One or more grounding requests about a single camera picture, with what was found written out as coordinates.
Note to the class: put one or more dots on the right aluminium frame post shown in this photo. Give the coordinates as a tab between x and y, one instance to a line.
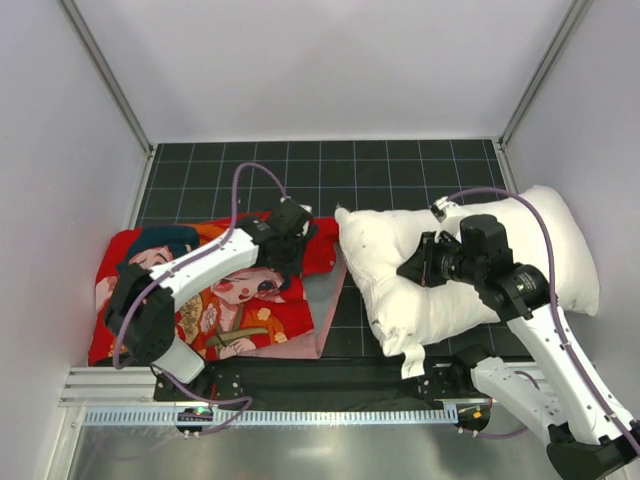
568	26

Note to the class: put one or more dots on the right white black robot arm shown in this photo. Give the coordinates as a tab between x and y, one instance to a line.
586	432

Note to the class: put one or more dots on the aluminium frame post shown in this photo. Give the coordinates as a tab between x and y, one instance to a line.
568	26
82	30

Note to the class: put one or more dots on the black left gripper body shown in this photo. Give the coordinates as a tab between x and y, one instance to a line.
304	226

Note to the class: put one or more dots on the black grid cutting mat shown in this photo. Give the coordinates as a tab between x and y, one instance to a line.
200	184

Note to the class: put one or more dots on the white pillow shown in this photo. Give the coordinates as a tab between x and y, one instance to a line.
404	315

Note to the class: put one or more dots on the aluminium front rail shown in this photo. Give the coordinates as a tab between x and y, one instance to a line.
102	385

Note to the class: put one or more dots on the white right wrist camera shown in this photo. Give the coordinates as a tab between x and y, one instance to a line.
444	209

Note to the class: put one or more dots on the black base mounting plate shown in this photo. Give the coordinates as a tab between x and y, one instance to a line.
333	384

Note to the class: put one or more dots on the red cartoon print pillowcase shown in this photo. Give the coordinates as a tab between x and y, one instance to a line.
251	309

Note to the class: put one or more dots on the white slotted cable duct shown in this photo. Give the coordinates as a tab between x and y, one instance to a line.
184	416

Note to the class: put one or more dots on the left aluminium frame post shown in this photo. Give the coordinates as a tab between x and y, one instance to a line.
82	30

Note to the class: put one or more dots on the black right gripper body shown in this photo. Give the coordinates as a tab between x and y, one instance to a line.
422	265

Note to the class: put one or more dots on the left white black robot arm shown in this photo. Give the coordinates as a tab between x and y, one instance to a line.
141	311

